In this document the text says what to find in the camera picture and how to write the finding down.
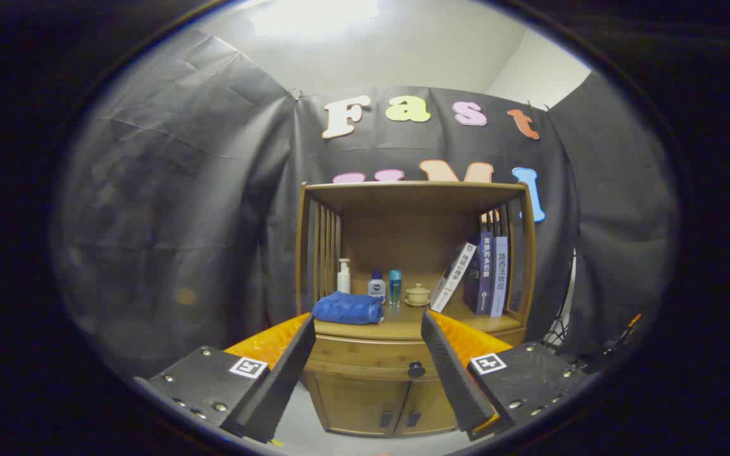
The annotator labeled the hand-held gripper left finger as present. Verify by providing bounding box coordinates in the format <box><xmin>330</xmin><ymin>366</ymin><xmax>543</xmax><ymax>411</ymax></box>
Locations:
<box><xmin>134</xmin><ymin>312</ymin><xmax>317</xmax><ymax>444</ymax></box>

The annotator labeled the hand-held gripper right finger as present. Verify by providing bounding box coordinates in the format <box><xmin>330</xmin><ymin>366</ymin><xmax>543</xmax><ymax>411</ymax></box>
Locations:
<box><xmin>420</xmin><ymin>310</ymin><xmax>594</xmax><ymax>442</ymax></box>

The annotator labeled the wooden drawer with black knob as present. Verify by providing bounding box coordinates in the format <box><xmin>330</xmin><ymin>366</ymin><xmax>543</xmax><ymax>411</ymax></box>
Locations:
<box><xmin>305</xmin><ymin>336</ymin><xmax>527</xmax><ymax>381</ymax></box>

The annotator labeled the wooden countertop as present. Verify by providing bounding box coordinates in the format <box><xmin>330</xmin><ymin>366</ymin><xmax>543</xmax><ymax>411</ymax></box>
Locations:
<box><xmin>313</xmin><ymin>285</ymin><xmax>527</xmax><ymax>341</ymax></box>

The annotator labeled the wooden cabinet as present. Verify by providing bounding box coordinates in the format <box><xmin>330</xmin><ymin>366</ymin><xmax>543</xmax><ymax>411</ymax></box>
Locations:
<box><xmin>295</xmin><ymin>180</ymin><xmax>538</xmax><ymax>439</ymax></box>

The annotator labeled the beige lidded teacup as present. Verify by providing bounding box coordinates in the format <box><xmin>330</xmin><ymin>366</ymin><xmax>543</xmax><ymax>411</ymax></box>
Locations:
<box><xmin>404</xmin><ymin>283</ymin><xmax>432</xmax><ymax>308</ymax></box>

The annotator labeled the blue folded towel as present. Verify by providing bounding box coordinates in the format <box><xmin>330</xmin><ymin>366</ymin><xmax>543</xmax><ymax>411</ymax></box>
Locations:
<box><xmin>312</xmin><ymin>291</ymin><xmax>386</xmax><ymax>326</ymax></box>

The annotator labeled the white book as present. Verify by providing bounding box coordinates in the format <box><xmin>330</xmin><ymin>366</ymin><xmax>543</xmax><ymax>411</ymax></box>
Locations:
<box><xmin>430</xmin><ymin>242</ymin><xmax>478</xmax><ymax>314</ymax></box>

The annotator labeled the dark blue book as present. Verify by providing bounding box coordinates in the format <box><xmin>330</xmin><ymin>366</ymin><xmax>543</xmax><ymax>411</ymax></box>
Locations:
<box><xmin>463</xmin><ymin>231</ymin><xmax>494</xmax><ymax>315</ymax></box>

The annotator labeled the lavender book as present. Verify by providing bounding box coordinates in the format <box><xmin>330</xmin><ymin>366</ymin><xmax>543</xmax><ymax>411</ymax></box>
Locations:
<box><xmin>490</xmin><ymin>236</ymin><xmax>509</xmax><ymax>317</ymax></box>

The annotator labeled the black equipment with orange tip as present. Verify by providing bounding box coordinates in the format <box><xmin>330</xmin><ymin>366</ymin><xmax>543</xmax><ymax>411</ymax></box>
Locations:
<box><xmin>584</xmin><ymin>313</ymin><xmax>643</xmax><ymax>374</ymax></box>

